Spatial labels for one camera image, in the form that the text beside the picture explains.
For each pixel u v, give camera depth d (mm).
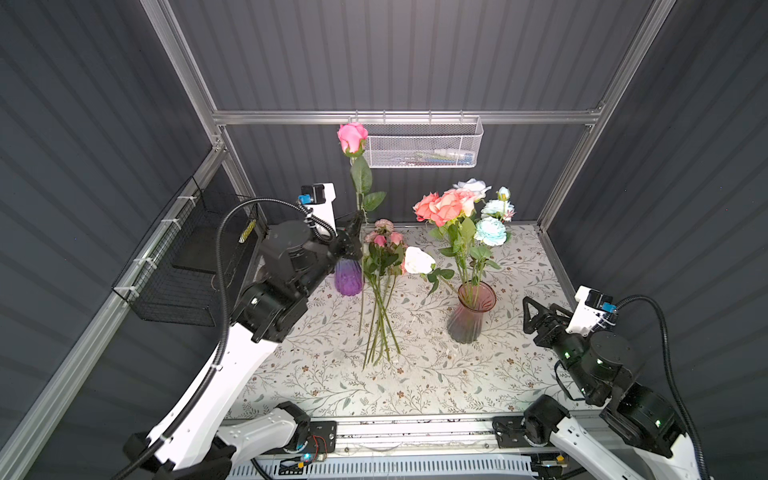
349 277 1051
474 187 683
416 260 586
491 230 680
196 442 360
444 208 630
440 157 920
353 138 523
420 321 939
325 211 484
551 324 540
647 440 416
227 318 408
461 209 651
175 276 710
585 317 530
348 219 517
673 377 502
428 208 646
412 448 730
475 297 788
